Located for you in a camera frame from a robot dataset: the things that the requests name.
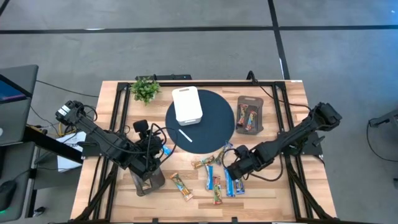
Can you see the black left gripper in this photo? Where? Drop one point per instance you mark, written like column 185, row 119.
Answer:
column 149, row 158

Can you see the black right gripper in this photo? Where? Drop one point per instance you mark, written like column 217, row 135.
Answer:
column 244, row 166

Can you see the chocolate chip granola bar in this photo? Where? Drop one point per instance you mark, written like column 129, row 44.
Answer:
column 250, row 120
column 217, row 190
column 242, row 114

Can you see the granola bar orange ends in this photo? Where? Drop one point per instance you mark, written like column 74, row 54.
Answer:
column 181, row 186

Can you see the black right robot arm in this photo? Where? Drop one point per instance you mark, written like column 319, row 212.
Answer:
column 295, row 130

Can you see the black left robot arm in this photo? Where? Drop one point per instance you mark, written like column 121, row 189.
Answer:
column 99, row 137

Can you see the green blue granola bar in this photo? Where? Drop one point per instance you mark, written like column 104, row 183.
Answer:
column 224, row 152

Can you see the grey translucent plastic bin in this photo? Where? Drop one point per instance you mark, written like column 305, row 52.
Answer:
column 250, row 101
column 155, row 186

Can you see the white label strip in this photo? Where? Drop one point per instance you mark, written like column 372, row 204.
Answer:
column 185, row 135

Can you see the dark blue round mat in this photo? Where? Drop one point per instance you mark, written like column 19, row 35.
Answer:
column 214, row 130

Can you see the white plastic bin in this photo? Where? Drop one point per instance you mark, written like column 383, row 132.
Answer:
column 186, row 105

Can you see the small green potted plant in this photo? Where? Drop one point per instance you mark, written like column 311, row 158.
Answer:
column 144, row 90

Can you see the white paper sheet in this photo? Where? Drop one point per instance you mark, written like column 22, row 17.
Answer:
column 70, row 161

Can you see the black power strip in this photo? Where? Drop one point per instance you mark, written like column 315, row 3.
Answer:
column 168, row 76

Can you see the small grey floor object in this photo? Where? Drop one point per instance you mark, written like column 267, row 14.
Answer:
column 38, row 211

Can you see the grey laptop lid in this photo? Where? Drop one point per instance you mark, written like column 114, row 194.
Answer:
column 15, row 124

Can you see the black computer mouse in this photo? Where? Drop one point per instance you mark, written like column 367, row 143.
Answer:
column 7, row 194

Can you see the laptop with blue screen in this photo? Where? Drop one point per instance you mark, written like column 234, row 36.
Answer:
column 9, row 91

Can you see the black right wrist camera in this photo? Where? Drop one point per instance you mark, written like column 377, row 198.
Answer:
column 242, row 152

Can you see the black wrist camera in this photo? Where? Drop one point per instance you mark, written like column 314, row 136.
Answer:
column 242, row 152
column 141, row 126

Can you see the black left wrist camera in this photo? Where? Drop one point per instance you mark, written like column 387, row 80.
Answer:
column 141, row 126

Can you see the black aluminium table frame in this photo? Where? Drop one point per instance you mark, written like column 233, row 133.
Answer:
column 217, row 84

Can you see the grey desk black frame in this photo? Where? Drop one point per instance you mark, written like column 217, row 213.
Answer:
column 53, row 144

